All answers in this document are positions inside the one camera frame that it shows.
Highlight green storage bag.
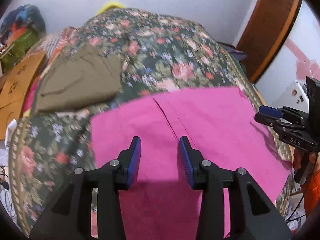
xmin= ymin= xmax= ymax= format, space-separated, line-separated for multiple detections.
xmin=1 ymin=29 xmax=39 ymax=73

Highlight pink pants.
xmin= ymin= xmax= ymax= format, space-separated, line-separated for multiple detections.
xmin=91 ymin=87 xmax=291 ymax=239

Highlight dark clothes beside bed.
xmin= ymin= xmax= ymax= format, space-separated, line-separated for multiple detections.
xmin=218 ymin=42 xmax=248 ymax=61

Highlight pile of blue clothes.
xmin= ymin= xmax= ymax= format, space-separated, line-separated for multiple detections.
xmin=1 ymin=4 xmax=46 ymax=44

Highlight yellow foam bed guard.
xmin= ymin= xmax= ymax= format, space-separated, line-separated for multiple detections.
xmin=97 ymin=1 xmax=125 ymax=15

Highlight striped patchwork blanket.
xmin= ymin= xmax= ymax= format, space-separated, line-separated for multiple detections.
xmin=25 ymin=27 xmax=79 ymax=63

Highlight brown wooden wardrobe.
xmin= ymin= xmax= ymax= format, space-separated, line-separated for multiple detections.
xmin=236 ymin=0 xmax=302 ymax=83

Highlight olive folded pants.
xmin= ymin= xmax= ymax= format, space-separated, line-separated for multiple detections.
xmin=35 ymin=44 xmax=123 ymax=112

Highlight right hand orange sleeve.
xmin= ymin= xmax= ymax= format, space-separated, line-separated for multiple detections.
xmin=293 ymin=148 xmax=314 ymax=174

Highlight floral bedspread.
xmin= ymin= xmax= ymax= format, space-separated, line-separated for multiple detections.
xmin=8 ymin=7 xmax=295 ymax=239

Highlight white appliance with stickers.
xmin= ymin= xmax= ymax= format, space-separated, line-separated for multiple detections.
xmin=271 ymin=80 xmax=309 ymax=113

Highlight bamboo lap tray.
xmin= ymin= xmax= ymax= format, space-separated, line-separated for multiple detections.
xmin=0 ymin=51 xmax=46 ymax=140

